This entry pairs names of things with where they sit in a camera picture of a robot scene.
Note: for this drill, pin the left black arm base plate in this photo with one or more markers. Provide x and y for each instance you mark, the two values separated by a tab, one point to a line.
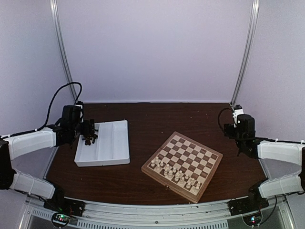
64	205

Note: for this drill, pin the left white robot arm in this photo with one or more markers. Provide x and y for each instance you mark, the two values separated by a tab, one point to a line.
66	130

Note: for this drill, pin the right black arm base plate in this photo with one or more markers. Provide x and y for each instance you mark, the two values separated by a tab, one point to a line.
246	205

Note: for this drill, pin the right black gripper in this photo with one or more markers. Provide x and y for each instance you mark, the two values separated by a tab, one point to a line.
228	130

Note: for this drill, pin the aluminium front rail frame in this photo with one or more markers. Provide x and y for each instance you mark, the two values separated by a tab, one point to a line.
157	207

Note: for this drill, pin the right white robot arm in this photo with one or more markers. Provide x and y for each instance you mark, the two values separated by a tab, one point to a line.
242	131

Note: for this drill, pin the left control circuit board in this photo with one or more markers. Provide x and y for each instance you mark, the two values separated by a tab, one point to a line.
60	220

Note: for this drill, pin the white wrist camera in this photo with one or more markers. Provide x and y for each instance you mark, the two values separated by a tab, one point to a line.
80	104
237	110

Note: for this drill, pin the left aluminium corner post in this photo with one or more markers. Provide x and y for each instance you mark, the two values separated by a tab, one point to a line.
57	25

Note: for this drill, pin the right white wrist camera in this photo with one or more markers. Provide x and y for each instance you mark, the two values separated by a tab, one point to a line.
237	110

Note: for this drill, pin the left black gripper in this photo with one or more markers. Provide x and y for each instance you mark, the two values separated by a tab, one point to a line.
86	131

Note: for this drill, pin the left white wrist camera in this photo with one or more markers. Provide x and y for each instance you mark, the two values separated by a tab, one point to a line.
80	104

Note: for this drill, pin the control circuit board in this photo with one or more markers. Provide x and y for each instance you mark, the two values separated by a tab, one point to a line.
60	220
252	220

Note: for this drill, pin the right control circuit board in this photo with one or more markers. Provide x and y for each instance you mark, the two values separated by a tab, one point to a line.
252	220

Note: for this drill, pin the white plastic divided tray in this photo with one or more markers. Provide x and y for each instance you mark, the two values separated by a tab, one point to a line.
111	147

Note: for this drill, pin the right aluminium corner post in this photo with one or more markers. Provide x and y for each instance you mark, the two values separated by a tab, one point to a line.
247	50

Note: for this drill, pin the aluminium corner post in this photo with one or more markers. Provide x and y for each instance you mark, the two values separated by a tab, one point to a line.
247	50
57	25

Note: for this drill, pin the pile of dark chess pieces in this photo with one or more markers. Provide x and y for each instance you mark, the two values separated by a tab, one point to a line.
90	139

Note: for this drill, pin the wooden chess board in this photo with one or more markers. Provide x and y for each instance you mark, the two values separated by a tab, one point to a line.
192	158

